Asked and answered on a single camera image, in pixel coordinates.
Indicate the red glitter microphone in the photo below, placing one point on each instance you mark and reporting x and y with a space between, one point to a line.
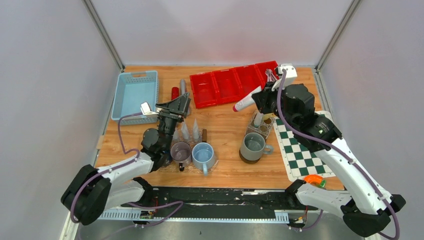
175 93

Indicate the aluminium corner frame post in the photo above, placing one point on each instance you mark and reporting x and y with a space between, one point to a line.
344 22

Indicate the grey toothpaste tube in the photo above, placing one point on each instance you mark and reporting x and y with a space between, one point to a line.
185 132

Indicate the grey green mug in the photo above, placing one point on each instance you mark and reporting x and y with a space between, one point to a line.
253 147

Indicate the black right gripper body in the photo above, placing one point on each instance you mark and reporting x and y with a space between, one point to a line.
268 103

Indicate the silver microphone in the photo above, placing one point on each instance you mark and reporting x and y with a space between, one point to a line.
183 90

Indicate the cream yellow mug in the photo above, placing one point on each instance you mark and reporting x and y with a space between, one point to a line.
273 115

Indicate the green white chessboard mat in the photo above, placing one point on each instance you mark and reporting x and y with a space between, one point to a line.
299 162

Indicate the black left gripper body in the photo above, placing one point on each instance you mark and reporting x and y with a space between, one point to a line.
168 123

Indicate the clear textured plastic sheet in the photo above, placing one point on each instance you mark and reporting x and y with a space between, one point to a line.
264 129

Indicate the light blue plastic basket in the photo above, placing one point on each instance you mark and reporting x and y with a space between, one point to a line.
132 90

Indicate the red bin with clear sheet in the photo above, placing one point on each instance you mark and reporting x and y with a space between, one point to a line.
228 87

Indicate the white green-cap toothpaste tube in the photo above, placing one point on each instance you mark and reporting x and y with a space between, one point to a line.
258 119

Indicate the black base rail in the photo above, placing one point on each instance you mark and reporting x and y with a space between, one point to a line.
220 203

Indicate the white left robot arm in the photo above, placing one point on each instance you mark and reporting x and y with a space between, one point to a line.
94 190

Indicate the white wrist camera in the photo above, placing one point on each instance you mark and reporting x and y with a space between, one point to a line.
285 74
147 111

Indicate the left aluminium frame post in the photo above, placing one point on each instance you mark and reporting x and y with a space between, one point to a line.
91 9

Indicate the light blue mug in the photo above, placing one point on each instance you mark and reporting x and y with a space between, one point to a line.
203 157

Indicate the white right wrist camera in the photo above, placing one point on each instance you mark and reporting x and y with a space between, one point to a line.
285 74

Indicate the orange green tape roll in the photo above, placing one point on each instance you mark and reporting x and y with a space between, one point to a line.
315 180

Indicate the purple grey mug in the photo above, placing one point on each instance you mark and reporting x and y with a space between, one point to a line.
181 153

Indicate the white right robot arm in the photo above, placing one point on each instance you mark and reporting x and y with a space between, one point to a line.
364 205

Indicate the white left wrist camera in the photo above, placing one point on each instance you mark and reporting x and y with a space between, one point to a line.
147 111

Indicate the brown oval wooden tray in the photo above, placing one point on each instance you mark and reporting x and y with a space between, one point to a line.
254 143

